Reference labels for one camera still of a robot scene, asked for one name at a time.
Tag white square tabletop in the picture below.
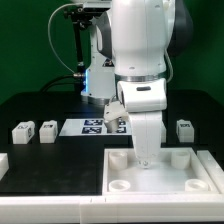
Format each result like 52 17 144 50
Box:
102 148 221 195

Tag paper sheet with tags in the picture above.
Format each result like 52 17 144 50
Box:
59 118 131 137

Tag grey cable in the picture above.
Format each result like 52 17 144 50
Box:
47 3 81 75

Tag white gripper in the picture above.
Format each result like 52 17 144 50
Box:
103 78 167 169

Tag black cables at base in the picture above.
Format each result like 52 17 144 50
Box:
39 73 86 93

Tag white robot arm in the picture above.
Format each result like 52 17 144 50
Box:
83 0 192 168

